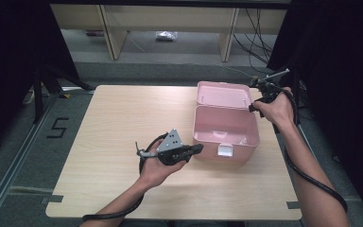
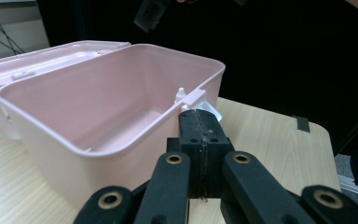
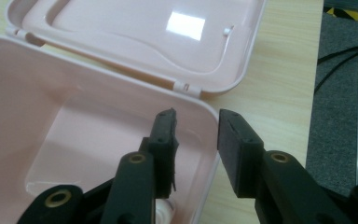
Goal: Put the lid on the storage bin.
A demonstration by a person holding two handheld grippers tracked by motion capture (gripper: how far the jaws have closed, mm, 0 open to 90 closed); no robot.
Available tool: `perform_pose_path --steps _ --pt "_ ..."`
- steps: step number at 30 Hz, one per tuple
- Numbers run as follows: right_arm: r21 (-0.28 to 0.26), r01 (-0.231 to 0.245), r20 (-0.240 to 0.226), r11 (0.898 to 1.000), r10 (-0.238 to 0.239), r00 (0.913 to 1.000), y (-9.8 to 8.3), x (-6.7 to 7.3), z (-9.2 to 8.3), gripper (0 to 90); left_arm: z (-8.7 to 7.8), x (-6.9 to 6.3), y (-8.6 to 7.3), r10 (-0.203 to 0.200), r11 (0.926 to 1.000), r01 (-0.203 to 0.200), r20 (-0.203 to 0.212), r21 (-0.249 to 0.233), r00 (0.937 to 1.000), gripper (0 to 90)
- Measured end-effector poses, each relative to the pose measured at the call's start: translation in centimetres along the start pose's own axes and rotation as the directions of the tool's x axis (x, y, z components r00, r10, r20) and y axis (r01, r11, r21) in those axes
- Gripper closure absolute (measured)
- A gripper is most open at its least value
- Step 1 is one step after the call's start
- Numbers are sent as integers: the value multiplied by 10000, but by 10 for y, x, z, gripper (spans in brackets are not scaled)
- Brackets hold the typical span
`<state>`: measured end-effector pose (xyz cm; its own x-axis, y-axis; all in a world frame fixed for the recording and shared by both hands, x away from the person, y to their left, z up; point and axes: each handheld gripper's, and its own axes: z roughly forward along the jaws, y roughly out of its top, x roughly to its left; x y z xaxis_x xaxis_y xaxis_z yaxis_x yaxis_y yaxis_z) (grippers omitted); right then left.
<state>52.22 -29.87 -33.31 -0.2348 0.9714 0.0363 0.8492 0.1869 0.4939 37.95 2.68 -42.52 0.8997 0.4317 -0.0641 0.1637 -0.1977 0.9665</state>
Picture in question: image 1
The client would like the light wooden desk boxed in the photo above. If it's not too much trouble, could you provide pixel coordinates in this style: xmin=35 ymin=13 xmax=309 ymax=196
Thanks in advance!
xmin=50 ymin=3 xmax=288 ymax=62

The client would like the pink storage box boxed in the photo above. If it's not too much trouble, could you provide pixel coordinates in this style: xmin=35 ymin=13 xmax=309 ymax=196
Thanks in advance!
xmin=192 ymin=80 xmax=261 ymax=165

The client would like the clear plastic bag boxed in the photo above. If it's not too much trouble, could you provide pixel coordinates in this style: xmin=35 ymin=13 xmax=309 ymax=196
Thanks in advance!
xmin=154 ymin=30 xmax=179 ymax=43

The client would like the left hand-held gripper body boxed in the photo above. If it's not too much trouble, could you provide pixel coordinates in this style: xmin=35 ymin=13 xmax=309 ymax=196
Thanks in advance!
xmin=134 ymin=128 xmax=191 ymax=166

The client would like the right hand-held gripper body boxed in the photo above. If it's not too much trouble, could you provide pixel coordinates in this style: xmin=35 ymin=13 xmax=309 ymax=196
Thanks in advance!
xmin=249 ymin=68 xmax=290 ymax=104

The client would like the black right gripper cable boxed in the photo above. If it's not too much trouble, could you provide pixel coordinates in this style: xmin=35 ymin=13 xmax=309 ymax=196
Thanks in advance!
xmin=279 ymin=87 xmax=349 ymax=214

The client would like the person's right hand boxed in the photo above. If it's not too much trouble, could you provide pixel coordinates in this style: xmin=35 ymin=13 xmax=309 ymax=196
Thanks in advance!
xmin=252 ymin=87 xmax=296 ymax=128

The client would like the metal floor rail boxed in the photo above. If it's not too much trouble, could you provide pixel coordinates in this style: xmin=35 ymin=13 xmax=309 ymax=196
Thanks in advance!
xmin=0 ymin=94 xmax=60 ymax=227
xmin=278 ymin=94 xmax=352 ymax=227

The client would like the bundle of black floor cables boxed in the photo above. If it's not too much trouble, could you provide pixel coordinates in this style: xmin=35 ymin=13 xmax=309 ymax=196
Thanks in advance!
xmin=232 ymin=8 xmax=276 ymax=76

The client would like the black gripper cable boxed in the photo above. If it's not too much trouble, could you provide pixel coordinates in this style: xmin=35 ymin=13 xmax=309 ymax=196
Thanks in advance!
xmin=80 ymin=131 xmax=170 ymax=222
xmin=279 ymin=87 xmax=349 ymax=214

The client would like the thin white floor cable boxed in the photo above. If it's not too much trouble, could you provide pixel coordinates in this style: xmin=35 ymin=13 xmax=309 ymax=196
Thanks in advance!
xmin=215 ymin=63 xmax=257 ymax=80

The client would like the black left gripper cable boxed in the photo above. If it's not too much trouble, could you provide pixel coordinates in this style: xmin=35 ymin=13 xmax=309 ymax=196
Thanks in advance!
xmin=80 ymin=131 xmax=170 ymax=222

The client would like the person's left hand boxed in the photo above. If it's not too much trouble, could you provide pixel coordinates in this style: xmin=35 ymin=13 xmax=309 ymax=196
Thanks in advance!
xmin=138 ymin=139 xmax=187 ymax=190

